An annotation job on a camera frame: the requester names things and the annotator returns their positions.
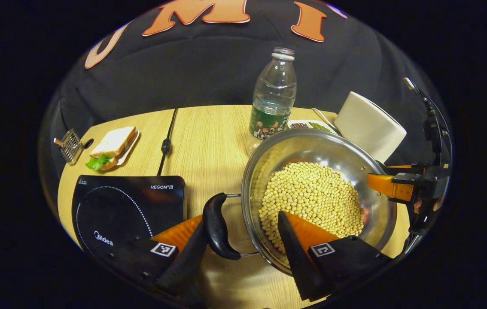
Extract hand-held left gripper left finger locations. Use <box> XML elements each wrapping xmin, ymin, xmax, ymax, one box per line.
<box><xmin>110</xmin><ymin>215</ymin><xmax>210</xmax><ymax>297</ymax></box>

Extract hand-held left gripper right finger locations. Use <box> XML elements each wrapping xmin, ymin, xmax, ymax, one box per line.
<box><xmin>277</xmin><ymin>210</ymin><xmax>393</xmax><ymax>302</ymax></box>

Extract black induction cooktop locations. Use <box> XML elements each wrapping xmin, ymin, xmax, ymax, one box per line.
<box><xmin>71</xmin><ymin>174</ymin><xmax>186</xmax><ymax>258</ymax></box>

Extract steel pot with black handles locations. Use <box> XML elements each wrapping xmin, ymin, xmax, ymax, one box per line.
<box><xmin>202</xmin><ymin>127</ymin><xmax>399</xmax><ymax>278</ymax></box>

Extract white toaster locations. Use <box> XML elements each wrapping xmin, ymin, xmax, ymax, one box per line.
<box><xmin>333</xmin><ymin>91</ymin><xmax>408</xmax><ymax>164</ymax></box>

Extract pile of soybeans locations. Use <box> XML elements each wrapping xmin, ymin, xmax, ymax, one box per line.
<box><xmin>258</xmin><ymin>161</ymin><xmax>365</xmax><ymax>254</ymax></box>

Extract white divided bean dish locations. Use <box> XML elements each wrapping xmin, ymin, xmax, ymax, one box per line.
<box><xmin>286</xmin><ymin>119</ymin><xmax>335</xmax><ymax>135</ymax></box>

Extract white sandwich plate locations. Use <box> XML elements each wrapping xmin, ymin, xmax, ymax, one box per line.
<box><xmin>114</xmin><ymin>129</ymin><xmax>141</xmax><ymax>168</ymax></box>

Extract sandwich with lettuce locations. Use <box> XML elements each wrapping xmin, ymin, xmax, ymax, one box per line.
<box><xmin>85</xmin><ymin>126</ymin><xmax>137</xmax><ymax>172</ymax></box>

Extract clear plastic water bottle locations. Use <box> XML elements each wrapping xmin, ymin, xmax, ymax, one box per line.
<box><xmin>247</xmin><ymin>47</ymin><xmax>298</xmax><ymax>156</ymax></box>

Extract white toaster cable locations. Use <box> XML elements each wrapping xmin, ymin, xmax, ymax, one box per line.
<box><xmin>311</xmin><ymin>107</ymin><xmax>339</xmax><ymax>134</ymax></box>

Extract black cooktop power cable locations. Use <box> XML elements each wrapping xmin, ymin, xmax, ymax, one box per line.
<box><xmin>156</xmin><ymin>108</ymin><xmax>179</xmax><ymax>177</ymax></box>

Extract wire mesh basket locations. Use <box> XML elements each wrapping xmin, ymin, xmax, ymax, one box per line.
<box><xmin>57</xmin><ymin>128</ymin><xmax>85</xmax><ymax>166</ymax></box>

